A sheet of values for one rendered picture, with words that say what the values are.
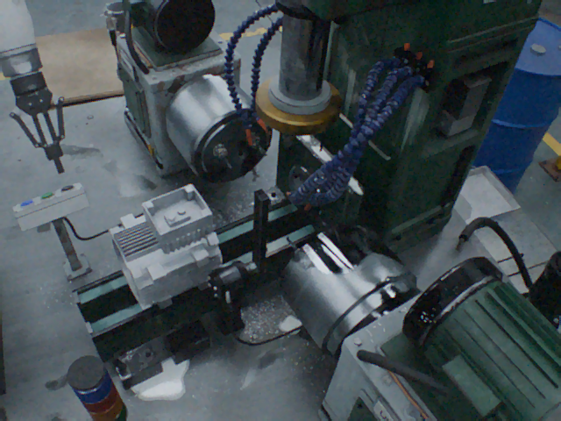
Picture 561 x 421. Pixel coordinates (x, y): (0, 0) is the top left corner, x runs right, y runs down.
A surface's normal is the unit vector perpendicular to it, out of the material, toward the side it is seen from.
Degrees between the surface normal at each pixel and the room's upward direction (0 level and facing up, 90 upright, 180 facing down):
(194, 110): 36
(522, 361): 22
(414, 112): 90
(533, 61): 0
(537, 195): 0
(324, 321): 66
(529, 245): 0
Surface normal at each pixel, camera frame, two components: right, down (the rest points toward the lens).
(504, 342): -0.27, -0.47
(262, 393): 0.06, -0.66
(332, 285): -0.44, -0.33
